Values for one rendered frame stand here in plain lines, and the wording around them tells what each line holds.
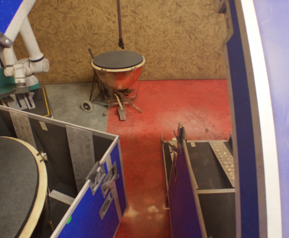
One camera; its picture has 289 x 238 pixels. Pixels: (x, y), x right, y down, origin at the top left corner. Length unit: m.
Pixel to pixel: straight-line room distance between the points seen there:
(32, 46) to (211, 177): 2.25
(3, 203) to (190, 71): 3.50
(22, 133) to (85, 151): 0.56
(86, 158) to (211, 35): 3.09
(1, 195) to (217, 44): 3.64
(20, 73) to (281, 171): 1.86
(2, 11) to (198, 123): 2.52
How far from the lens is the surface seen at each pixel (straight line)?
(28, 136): 1.53
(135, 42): 3.45
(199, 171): 2.08
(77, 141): 1.19
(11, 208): 0.88
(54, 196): 1.84
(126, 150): 2.24
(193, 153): 2.24
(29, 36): 2.14
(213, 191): 1.80
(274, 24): 0.48
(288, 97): 0.42
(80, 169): 1.34
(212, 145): 2.38
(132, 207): 1.83
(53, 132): 1.33
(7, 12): 0.46
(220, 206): 1.74
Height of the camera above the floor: 1.64
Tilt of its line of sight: 38 degrees down
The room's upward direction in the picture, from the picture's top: straight up
